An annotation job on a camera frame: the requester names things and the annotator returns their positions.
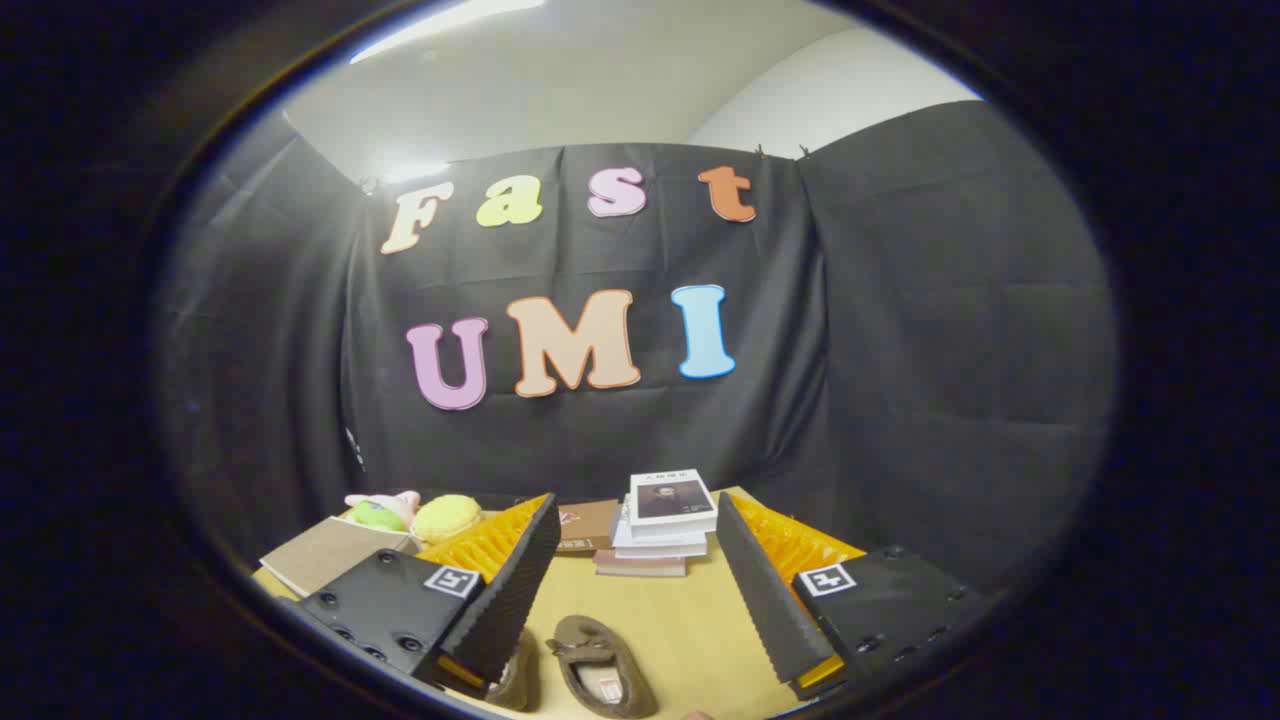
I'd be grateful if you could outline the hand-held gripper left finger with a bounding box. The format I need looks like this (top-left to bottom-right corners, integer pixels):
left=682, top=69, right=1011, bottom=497
left=285, top=492, right=563, bottom=701

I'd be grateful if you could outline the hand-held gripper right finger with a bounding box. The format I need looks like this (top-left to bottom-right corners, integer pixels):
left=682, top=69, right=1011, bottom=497
left=714, top=490, right=996, bottom=701

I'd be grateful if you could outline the brown fuzzy shoe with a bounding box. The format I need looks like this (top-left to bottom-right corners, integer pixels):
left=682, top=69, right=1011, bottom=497
left=545, top=614, right=658, bottom=719
left=485, top=628, right=542, bottom=713

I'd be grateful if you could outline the beige fabric storage box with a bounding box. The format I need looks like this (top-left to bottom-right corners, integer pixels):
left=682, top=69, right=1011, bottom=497
left=258, top=515, right=426, bottom=599

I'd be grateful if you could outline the yellow plush toy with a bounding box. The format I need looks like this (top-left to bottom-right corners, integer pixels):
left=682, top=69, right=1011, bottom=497
left=412, top=494, right=483, bottom=544

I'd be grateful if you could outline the brown book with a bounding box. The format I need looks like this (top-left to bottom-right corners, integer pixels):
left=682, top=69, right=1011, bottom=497
left=553, top=498, right=623, bottom=554

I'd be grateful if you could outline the pink book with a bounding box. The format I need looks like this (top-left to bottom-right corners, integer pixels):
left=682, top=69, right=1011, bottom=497
left=594, top=548, right=691, bottom=578

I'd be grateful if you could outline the white portrait cover book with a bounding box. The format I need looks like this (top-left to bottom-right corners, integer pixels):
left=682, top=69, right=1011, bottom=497
left=628, top=469, right=719, bottom=538

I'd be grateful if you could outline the pink and green plush toy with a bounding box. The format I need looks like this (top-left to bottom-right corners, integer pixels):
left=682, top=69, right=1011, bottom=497
left=345, top=490, right=421, bottom=533

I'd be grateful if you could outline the ceiling light panel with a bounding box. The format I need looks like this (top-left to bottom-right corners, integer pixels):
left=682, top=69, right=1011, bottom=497
left=350, top=0, right=546, bottom=64

